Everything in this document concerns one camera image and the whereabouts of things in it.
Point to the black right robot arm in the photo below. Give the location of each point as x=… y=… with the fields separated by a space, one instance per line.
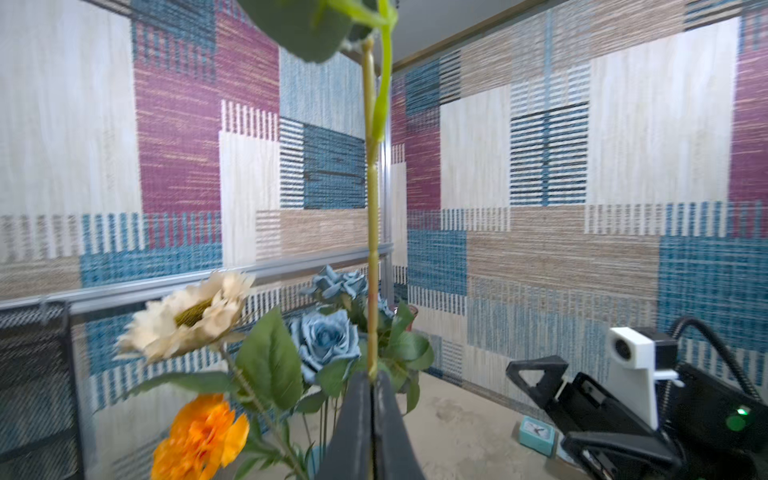
x=709 y=430

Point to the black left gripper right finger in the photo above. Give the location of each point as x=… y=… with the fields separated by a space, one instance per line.
x=393 y=457

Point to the dark red glass vase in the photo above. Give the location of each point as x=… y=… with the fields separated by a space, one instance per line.
x=413 y=312

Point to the cream sunflower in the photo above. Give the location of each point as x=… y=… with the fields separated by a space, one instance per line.
x=206 y=315

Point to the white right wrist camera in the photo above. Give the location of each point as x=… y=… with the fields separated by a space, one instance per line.
x=639 y=358

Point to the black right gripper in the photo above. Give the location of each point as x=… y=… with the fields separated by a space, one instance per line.
x=600 y=434

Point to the small teal clock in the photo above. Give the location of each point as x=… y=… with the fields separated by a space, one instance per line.
x=537 y=435

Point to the blue rose bouquet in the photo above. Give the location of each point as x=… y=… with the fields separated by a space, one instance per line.
x=302 y=364

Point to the black mesh shelf rack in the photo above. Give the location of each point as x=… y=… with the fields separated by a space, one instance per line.
x=40 y=418

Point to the orange marigold flower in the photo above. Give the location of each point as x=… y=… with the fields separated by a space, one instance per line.
x=205 y=436

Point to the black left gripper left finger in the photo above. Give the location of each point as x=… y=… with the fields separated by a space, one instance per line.
x=349 y=454

